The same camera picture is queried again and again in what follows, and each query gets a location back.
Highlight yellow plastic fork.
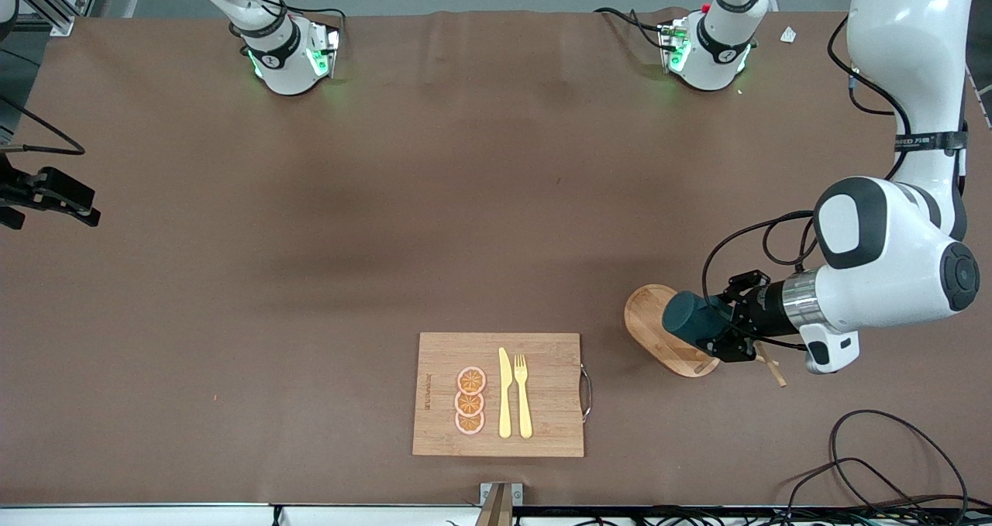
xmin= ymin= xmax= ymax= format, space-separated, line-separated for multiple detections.
xmin=514 ymin=354 xmax=534 ymax=439

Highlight teal cup with yellow inside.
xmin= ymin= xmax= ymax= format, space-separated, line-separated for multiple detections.
xmin=662 ymin=291 xmax=733 ymax=354

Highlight bamboo cutting board, metal handle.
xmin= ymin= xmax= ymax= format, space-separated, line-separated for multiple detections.
xmin=412 ymin=332 xmax=594 ymax=459

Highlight black right arm base cable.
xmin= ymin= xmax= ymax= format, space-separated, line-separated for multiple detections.
xmin=283 ymin=5 xmax=347 ymax=46

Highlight aluminium frame profile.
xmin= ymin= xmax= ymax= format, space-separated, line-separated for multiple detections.
xmin=15 ymin=0 xmax=105 ymax=37
xmin=961 ymin=46 xmax=992 ymax=128

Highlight brown post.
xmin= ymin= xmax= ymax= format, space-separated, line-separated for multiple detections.
xmin=474 ymin=483 xmax=514 ymax=526

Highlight white table edge rail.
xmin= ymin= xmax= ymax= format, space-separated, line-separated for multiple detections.
xmin=0 ymin=503 xmax=481 ymax=526

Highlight yellow plastic knife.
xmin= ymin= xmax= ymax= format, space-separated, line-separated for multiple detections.
xmin=498 ymin=347 xmax=513 ymax=439

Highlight black arm base cable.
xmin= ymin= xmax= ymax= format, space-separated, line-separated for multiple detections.
xmin=283 ymin=5 xmax=347 ymax=46
xmin=594 ymin=7 xmax=671 ymax=50

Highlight wooden mug tree stand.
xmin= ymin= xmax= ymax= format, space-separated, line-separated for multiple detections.
xmin=624 ymin=284 xmax=787 ymax=388

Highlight black left arm base cable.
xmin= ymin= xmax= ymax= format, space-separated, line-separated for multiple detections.
xmin=594 ymin=7 xmax=671 ymax=50

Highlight black looped table cable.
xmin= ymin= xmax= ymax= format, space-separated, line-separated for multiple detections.
xmin=829 ymin=410 xmax=970 ymax=511
xmin=787 ymin=456 xmax=992 ymax=515

